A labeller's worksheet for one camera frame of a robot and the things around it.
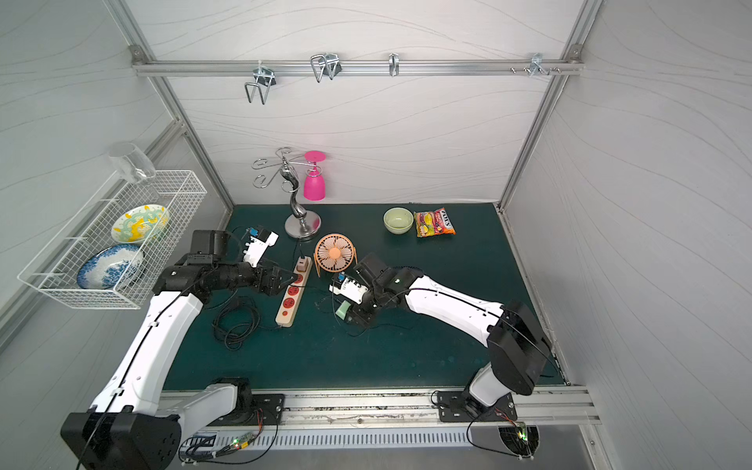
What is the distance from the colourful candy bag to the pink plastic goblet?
1.23 feet

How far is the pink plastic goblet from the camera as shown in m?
1.01

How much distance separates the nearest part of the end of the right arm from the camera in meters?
0.59

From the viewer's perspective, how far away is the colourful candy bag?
1.12 m

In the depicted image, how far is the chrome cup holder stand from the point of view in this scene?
0.92m

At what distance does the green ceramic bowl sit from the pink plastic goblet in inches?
10.2

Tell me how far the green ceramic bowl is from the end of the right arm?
42 cm
